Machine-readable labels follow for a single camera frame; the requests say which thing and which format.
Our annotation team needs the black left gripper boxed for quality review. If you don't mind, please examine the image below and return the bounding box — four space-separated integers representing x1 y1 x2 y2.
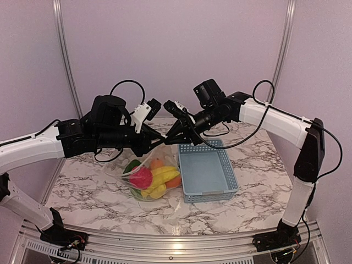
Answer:
95 123 166 157

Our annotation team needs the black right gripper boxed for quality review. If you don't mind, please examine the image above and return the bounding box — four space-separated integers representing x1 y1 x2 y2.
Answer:
164 103 225 145

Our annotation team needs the green orange toy mango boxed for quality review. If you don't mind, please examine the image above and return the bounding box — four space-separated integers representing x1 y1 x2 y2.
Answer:
150 158 164 170

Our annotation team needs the green toy bell pepper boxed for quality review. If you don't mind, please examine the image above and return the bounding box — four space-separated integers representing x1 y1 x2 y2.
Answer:
123 159 141 174

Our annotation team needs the clear zip top bag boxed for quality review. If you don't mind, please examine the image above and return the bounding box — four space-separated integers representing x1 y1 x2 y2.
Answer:
104 144 182 201

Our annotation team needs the yellow toy banana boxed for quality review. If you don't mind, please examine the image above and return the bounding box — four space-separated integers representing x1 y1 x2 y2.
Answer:
141 166 181 200

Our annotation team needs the red toy apple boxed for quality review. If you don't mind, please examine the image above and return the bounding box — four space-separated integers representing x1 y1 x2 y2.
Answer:
129 167 153 190

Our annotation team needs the orange toy orange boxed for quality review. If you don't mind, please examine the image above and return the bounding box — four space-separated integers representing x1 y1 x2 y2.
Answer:
166 175 182 189

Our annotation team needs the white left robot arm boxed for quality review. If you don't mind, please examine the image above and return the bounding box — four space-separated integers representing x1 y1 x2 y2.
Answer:
1 95 162 245

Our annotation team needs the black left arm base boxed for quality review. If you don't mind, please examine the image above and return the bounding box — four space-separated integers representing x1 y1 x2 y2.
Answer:
37 208 88 250

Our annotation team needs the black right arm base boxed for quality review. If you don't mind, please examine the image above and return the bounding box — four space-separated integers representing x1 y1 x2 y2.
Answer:
252 219 301 252

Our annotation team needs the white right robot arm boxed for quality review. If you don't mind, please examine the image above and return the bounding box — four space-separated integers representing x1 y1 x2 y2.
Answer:
164 79 325 246

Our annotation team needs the grey plastic basket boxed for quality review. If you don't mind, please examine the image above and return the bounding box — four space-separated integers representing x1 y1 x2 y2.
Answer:
178 139 239 204

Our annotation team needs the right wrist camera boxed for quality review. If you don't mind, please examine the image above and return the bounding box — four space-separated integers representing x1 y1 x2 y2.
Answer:
163 100 188 119

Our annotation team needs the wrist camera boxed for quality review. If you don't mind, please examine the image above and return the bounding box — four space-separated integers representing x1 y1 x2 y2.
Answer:
131 98 161 134
163 100 188 119

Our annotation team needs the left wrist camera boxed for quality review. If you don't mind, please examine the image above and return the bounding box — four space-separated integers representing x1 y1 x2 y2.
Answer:
131 98 161 134

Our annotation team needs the right aluminium frame post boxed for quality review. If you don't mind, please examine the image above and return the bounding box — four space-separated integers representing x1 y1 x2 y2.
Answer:
272 0 296 91

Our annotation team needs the aluminium frame post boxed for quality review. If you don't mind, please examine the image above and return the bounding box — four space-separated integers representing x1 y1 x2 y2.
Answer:
272 0 296 91
52 0 83 118

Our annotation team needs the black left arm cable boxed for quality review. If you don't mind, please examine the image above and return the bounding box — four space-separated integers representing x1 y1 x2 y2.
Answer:
0 79 146 163

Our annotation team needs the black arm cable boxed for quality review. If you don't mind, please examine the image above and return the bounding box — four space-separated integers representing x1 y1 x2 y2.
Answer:
0 79 146 163
184 79 344 179

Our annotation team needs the left aluminium frame post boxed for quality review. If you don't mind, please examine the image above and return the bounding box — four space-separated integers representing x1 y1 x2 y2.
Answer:
52 0 83 118

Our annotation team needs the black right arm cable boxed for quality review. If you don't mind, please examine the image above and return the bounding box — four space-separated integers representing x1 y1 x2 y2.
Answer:
184 79 344 179

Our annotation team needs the aluminium front rail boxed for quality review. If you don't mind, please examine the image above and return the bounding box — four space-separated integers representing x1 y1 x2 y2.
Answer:
8 217 331 264

